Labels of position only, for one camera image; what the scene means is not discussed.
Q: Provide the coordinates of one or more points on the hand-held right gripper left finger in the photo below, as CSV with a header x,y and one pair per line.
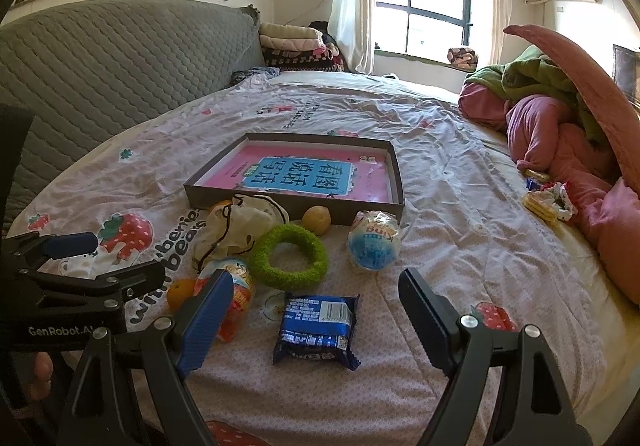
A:
x,y
205,326

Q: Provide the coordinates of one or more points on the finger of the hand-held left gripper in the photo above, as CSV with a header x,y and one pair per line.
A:
x,y
125,278
70,244

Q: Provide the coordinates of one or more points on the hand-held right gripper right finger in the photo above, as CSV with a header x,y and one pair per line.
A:
x,y
427,321

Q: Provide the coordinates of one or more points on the red ball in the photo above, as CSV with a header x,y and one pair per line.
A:
x,y
240,286

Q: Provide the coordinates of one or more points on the blue and white ball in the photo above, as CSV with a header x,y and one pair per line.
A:
x,y
375,241

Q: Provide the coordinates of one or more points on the blue snack packet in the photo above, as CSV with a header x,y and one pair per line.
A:
x,y
315,331

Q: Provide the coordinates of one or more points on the shallow grey cardboard box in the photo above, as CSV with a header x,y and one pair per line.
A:
x,y
396,175

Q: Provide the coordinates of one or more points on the yellow-brown round fruit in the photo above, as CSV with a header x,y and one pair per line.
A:
x,y
316,221

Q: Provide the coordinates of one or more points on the person's left hand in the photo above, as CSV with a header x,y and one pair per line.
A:
x,y
40,376

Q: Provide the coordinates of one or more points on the small blue candy packet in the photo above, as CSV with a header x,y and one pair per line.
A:
x,y
533,184

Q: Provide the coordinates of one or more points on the pink and blue book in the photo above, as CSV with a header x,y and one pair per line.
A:
x,y
300,175

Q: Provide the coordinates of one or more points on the grey quilted headboard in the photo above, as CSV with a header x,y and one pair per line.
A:
x,y
125,65

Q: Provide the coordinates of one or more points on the pink quilt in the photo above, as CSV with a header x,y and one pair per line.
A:
x,y
545,135

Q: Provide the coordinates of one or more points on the dark patterned cloth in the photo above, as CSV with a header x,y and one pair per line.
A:
x,y
255,74

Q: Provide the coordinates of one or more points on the patterned cloth on windowsill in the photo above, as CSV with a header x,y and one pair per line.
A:
x,y
462,58

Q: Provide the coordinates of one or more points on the green blanket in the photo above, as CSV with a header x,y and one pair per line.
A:
x,y
535,75

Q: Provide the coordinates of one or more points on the stack of folded blankets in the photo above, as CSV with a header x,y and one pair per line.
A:
x,y
295,48

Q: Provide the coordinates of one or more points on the long pink cushion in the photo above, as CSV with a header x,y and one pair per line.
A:
x,y
590,75

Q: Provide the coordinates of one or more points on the dark framed picture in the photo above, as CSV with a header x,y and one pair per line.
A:
x,y
627,73

